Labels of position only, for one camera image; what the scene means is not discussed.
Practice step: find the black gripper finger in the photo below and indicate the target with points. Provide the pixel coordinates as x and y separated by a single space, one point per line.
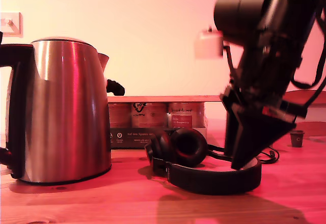
230 129
254 137

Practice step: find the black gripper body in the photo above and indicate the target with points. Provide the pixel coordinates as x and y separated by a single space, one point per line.
267 81

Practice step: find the black over-ear headphones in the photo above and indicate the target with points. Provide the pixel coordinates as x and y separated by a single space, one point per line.
216 183

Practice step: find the wooden shelf board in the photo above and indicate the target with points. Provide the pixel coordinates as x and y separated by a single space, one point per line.
165 98

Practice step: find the wooden chair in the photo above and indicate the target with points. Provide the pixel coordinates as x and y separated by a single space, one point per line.
295 96

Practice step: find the small dark paper cup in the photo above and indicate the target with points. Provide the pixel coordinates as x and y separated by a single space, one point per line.
297 140

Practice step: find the tin can with red label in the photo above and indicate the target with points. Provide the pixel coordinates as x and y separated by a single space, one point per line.
185 115

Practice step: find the brown tin can with logo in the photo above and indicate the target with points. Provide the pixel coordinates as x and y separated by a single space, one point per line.
149 117

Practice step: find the printed cardboard tray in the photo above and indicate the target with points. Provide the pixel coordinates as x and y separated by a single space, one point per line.
127 138

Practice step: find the white and black plush toy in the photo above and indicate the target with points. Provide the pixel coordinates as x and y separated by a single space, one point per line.
115 87

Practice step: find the stainless steel electric kettle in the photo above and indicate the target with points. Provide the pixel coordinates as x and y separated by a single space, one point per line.
63 107

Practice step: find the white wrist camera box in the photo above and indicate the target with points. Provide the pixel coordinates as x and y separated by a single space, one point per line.
208 44

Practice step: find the white wall plate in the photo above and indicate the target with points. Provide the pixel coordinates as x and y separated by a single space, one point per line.
15 25

